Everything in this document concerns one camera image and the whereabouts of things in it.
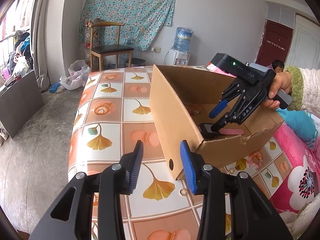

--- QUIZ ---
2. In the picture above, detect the brown cardboard box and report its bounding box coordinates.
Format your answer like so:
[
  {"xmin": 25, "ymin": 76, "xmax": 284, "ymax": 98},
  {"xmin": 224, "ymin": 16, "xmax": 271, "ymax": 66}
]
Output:
[{"xmin": 150, "ymin": 65, "xmax": 283, "ymax": 180}]

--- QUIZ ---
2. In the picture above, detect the white plastic bag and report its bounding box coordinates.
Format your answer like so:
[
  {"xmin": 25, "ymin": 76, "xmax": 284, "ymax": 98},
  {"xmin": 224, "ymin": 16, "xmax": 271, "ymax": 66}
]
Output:
[{"xmin": 60, "ymin": 60, "xmax": 91, "ymax": 90}]

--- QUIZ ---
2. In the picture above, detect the wooden chair black seat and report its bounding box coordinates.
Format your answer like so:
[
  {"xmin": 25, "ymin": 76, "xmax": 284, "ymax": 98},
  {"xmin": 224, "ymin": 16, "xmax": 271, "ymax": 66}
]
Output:
[{"xmin": 88, "ymin": 21, "xmax": 134, "ymax": 72}]

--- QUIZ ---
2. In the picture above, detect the person in background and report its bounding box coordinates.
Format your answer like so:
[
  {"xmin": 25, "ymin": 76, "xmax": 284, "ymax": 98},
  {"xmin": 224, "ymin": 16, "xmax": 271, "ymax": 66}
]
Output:
[{"xmin": 267, "ymin": 60, "xmax": 284, "ymax": 73}]

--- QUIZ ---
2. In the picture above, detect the blue water bottle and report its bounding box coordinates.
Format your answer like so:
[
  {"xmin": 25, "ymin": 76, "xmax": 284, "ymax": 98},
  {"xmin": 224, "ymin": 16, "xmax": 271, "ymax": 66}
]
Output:
[{"xmin": 172, "ymin": 27, "xmax": 194, "ymax": 54}]

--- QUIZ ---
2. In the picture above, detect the pink strap black watch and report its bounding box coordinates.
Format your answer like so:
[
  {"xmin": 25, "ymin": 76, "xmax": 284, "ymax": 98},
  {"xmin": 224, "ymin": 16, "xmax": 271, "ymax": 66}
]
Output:
[{"xmin": 198, "ymin": 123, "xmax": 244, "ymax": 140}]

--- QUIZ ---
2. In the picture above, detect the right hand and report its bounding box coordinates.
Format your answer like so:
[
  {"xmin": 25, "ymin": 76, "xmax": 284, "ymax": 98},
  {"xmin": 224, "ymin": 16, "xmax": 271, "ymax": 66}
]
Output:
[{"xmin": 260, "ymin": 72, "xmax": 291, "ymax": 110}]

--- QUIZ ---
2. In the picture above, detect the pink orange bead bracelet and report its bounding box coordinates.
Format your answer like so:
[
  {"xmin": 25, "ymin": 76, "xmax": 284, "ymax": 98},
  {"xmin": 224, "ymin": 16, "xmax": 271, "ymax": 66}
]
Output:
[{"xmin": 246, "ymin": 151, "xmax": 265, "ymax": 170}]

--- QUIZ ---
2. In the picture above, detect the fluffy cream sleeve forearm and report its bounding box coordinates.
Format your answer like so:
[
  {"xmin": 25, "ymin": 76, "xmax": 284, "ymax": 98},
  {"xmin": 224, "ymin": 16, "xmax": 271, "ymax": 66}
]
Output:
[{"xmin": 285, "ymin": 66, "xmax": 320, "ymax": 118}]

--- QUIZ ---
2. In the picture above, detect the floral teal wall cloth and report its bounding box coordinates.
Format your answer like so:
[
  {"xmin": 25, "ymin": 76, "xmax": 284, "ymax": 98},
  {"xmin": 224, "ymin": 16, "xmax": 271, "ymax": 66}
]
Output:
[{"xmin": 79, "ymin": 0, "xmax": 176, "ymax": 51}]

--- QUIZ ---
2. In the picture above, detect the dark grey board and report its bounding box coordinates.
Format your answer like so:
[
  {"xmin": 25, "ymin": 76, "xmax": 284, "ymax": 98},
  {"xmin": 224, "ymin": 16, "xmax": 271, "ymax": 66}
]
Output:
[{"xmin": 0, "ymin": 70, "xmax": 44, "ymax": 138}]

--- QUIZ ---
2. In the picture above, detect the white water dispenser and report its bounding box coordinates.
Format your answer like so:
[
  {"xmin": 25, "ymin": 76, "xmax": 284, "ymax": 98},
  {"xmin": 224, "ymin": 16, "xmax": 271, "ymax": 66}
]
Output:
[{"xmin": 164, "ymin": 49, "xmax": 190, "ymax": 66}]

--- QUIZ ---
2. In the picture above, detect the patterned tablecloth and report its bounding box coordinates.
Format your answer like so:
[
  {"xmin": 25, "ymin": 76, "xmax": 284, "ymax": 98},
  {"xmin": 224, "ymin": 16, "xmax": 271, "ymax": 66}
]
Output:
[{"xmin": 67, "ymin": 65, "xmax": 293, "ymax": 240}]

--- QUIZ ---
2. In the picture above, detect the pink floral blanket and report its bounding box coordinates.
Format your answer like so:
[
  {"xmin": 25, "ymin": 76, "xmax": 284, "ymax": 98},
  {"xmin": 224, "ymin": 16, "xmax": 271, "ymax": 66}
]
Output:
[{"xmin": 207, "ymin": 62, "xmax": 320, "ymax": 214}]

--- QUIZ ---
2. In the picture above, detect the light blue cloth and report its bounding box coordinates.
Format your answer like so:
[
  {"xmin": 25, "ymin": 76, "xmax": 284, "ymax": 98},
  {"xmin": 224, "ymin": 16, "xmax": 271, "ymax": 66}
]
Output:
[{"xmin": 277, "ymin": 108, "xmax": 319, "ymax": 151}]

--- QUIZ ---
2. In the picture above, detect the dark red door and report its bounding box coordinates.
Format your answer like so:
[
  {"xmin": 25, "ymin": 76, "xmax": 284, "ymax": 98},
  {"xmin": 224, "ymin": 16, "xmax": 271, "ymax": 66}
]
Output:
[{"xmin": 255, "ymin": 20, "xmax": 293, "ymax": 66}]

